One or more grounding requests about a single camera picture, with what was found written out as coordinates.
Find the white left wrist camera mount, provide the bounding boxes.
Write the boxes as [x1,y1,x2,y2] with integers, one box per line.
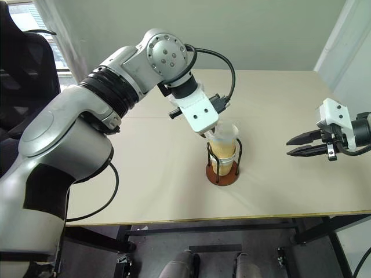
[168,82,220,134]

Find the brown wire cup holder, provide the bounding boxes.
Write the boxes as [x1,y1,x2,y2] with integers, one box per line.
[205,138,243,186]

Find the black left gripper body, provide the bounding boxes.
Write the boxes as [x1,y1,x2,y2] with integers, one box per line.
[169,93,231,119]

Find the black metal table frame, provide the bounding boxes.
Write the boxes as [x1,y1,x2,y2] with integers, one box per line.
[62,213,371,278]

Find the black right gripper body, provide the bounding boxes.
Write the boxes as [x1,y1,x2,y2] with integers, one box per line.
[318,123,353,162]

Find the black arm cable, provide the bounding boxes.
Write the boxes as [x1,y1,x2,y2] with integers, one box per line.
[185,43,236,101]
[65,158,120,223]
[336,141,371,158]
[350,251,371,278]

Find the window with white frame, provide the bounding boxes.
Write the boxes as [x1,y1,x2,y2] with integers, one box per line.
[8,0,73,78]

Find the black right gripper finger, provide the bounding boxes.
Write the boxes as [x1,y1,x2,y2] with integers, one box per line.
[286,130,323,147]
[286,144,329,158]

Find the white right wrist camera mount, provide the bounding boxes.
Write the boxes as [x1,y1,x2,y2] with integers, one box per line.
[315,97,358,151]

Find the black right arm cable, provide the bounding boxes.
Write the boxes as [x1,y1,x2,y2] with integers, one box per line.
[336,141,371,158]
[350,251,371,278]

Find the black mesh office chair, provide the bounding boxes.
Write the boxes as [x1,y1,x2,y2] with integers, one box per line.
[0,0,61,178]

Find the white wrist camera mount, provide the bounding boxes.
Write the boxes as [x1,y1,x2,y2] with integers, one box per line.
[315,97,358,151]
[168,82,220,134]

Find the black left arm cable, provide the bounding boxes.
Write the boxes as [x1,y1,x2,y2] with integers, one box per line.
[185,43,236,101]
[65,158,120,223]

